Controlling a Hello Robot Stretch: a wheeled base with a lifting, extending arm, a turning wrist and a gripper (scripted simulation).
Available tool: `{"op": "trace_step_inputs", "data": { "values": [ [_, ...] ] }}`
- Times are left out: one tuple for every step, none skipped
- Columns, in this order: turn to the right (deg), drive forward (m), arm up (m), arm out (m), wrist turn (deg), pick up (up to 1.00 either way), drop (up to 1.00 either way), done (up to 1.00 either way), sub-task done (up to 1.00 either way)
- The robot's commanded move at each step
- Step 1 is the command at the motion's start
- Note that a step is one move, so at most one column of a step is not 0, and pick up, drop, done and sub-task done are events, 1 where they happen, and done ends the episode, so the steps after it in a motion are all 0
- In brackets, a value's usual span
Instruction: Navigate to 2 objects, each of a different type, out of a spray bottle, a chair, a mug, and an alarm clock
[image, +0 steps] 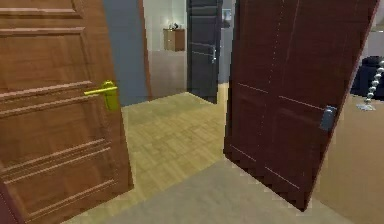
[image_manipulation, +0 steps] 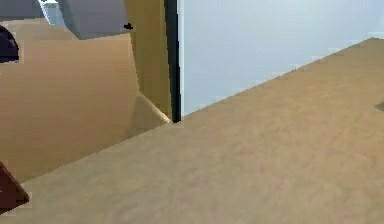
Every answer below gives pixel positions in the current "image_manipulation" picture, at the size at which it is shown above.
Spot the dark brown furniture corner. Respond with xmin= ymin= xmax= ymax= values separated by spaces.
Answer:
xmin=0 ymin=160 xmax=31 ymax=216

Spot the tan room door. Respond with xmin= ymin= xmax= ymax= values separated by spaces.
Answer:
xmin=124 ymin=0 xmax=183 ymax=124

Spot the dark purple round object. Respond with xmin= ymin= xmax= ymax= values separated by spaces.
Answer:
xmin=0 ymin=25 xmax=20 ymax=65

